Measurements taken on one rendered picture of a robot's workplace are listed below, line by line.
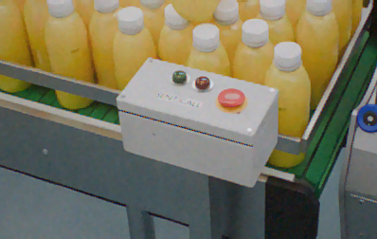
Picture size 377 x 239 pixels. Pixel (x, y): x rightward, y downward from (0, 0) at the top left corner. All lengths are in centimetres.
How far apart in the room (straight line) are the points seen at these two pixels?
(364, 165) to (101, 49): 46
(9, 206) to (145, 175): 119
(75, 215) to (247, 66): 133
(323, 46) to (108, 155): 40
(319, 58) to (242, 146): 30
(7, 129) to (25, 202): 105
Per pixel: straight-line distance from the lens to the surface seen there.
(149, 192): 140
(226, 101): 107
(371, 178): 132
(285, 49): 116
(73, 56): 133
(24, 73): 140
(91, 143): 139
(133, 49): 125
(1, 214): 251
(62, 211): 247
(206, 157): 110
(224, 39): 126
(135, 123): 112
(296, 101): 118
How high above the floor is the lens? 181
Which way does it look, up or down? 42 degrees down
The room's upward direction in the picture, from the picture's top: 4 degrees counter-clockwise
